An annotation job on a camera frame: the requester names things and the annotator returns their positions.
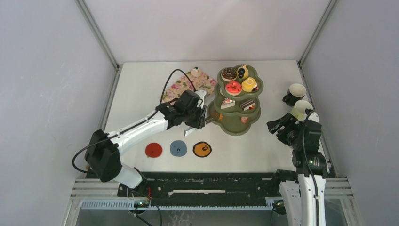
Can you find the chocolate striped cake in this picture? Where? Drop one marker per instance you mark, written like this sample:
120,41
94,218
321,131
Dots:
246,105

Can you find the blue-grey round coaster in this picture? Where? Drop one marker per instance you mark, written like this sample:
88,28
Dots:
178,148

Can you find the green three-tier dessert stand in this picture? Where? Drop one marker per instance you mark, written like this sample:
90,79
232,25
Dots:
231,123

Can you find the yellow pudding cake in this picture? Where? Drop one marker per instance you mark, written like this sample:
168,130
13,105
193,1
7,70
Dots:
249,85

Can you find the silver serving tongs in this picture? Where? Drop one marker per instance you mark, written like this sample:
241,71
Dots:
203,122

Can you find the light green mug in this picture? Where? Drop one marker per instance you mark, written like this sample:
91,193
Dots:
300,108

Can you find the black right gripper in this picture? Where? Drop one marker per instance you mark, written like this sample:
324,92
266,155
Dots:
288,120

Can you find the red donut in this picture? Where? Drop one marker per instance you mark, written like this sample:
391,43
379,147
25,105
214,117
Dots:
233,88

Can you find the chocolate donut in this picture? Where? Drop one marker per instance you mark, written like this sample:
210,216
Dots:
229,74

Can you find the red layered cake slice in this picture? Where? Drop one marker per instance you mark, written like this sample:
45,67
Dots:
244,119

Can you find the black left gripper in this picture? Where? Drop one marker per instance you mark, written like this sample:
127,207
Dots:
199,122

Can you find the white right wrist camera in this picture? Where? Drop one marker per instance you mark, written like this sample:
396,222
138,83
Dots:
314,117

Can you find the red round coaster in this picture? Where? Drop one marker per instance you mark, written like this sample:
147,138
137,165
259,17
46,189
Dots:
153,150

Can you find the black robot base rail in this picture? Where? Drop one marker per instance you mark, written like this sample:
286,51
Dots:
231,190

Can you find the orange smiley coaster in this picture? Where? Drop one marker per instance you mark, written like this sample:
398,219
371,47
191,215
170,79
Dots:
202,149

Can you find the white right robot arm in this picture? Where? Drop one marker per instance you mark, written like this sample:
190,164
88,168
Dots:
302,190

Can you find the black mug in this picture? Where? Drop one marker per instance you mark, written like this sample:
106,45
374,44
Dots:
295,93

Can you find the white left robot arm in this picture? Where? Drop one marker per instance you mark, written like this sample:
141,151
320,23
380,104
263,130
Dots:
104,151

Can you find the yellow fruit cake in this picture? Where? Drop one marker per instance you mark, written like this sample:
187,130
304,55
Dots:
243,72

